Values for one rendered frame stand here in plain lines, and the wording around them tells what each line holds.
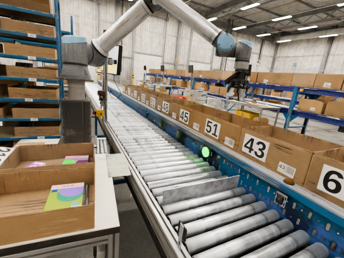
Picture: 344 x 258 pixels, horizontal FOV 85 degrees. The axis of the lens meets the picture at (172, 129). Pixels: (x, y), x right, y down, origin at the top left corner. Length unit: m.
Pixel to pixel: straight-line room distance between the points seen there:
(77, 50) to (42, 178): 0.81
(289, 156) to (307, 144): 0.30
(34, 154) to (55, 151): 0.10
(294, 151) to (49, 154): 1.29
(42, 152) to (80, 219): 0.64
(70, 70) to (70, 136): 0.44
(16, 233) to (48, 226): 0.08
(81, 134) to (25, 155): 0.35
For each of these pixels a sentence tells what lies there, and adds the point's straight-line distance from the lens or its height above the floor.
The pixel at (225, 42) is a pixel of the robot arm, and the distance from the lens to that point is 1.17.
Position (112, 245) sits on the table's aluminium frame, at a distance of 0.86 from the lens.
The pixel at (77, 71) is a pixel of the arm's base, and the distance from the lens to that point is 1.41.
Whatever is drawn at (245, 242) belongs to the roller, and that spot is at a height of 0.75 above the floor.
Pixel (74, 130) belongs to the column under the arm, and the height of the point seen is 0.87.
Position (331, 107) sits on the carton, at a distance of 5.60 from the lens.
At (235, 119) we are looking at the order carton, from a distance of 1.63.
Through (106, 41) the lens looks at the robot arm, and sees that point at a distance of 1.53.
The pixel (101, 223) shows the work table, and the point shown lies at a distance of 0.82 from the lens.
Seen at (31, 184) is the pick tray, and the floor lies 0.79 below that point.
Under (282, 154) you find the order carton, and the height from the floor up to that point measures 0.99.
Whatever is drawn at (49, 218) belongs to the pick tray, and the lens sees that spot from 0.77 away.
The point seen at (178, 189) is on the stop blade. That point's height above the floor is 0.80.
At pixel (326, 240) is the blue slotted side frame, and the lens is 1.03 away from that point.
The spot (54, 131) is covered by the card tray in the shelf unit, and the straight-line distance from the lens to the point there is 2.46.
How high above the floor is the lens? 1.29
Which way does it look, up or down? 15 degrees down
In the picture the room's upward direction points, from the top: 6 degrees clockwise
